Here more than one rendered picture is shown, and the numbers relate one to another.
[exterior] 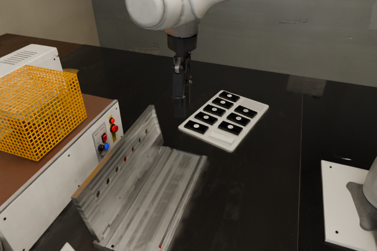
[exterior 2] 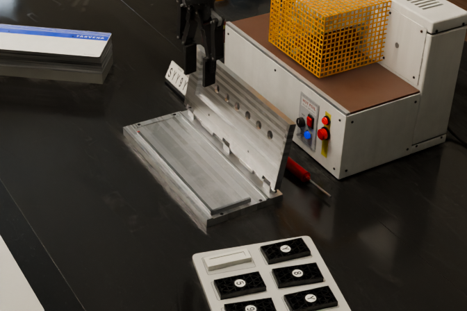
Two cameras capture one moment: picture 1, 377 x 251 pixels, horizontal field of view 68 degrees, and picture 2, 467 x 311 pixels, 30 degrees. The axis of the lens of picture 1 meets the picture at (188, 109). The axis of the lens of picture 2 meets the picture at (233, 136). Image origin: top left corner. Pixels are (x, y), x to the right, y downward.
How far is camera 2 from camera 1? 222 cm
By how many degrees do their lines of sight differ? 97
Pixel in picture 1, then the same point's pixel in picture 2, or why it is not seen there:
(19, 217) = (233, 50)
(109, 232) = (191, 118)
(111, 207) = (201, 103)
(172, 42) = not seen: outside the picture
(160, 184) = (210, 165)
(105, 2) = not seen: outside the picture
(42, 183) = (252, 55)
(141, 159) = (241, 136)
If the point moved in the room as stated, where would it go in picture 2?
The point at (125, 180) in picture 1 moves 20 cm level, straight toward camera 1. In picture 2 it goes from (222, 117) to (149, 101)
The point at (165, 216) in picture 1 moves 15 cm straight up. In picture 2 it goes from (165, 150) to (164, 99)
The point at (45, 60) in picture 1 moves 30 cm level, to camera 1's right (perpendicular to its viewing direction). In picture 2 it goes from (412, 19) to (343, 64)
